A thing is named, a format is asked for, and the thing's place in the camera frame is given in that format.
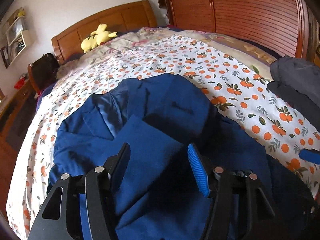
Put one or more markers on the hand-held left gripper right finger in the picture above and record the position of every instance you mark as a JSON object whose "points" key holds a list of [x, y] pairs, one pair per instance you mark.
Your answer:
{"points": [[198, 172]]}

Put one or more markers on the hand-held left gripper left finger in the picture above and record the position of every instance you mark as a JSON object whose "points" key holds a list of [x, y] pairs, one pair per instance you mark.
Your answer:
{"points": [[122, 162]]}

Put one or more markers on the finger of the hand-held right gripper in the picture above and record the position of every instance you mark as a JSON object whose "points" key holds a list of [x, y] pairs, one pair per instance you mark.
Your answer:
{"points": [[311, 156]]}

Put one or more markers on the navy blue blazer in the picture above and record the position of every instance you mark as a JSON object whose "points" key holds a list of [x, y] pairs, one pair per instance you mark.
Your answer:
{"points": [[155, 135]]}

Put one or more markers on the dark grey folded clothes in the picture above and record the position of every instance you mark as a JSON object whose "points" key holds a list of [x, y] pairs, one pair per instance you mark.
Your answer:
{"points": [[295, 80]]}

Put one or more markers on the bed with orange-print sheet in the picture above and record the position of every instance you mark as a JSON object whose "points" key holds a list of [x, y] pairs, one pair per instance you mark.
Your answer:
{"points": [[175, 62]]}

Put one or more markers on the wooden desk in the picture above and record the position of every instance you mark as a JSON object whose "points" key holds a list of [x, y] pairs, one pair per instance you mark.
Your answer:
{"points": [[15, 110]]}

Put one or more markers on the floral quilt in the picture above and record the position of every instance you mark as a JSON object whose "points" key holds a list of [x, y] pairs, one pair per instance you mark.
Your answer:
{"points": [[135, 40]]}

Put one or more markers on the dark bag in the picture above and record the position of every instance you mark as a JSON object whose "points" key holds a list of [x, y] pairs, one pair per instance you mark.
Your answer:
{"points": [[43, 67]]}

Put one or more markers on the yellow plush toy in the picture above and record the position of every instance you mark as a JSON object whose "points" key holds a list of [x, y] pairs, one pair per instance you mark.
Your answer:
{"points": [[96, 40]]}

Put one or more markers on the red container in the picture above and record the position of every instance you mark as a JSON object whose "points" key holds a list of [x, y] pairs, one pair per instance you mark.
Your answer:
{"points": [[19, 83]]}

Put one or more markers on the wooden bed headboard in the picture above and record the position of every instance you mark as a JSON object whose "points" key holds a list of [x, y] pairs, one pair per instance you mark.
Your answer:
{"points": [[120, 15]]}

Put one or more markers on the wooden louvered wardrobe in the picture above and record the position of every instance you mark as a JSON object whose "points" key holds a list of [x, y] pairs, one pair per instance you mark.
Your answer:
{"points": [[237, 10]]}

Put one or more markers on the white wall shelves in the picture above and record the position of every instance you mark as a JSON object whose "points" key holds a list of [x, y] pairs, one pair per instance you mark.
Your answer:
{"points": [[17, 32]]}

